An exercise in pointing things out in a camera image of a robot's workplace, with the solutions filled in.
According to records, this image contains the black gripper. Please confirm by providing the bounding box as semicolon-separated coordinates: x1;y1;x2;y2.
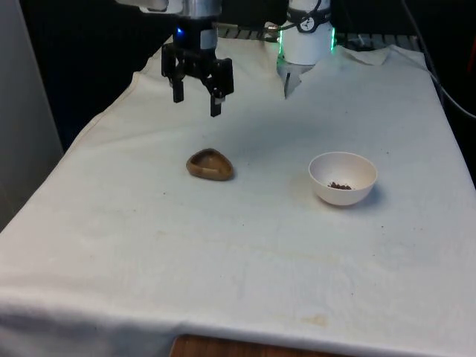
160;16;235;118

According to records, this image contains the brown cup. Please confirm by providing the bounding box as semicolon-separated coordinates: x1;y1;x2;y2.
185;147;236;183

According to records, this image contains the white bowl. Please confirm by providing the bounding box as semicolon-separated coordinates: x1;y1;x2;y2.
308;151;379;207

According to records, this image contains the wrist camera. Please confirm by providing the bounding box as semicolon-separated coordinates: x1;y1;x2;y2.
115;0;223;20

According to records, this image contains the black cable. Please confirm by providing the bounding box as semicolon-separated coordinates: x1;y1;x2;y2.
400;0;476;118

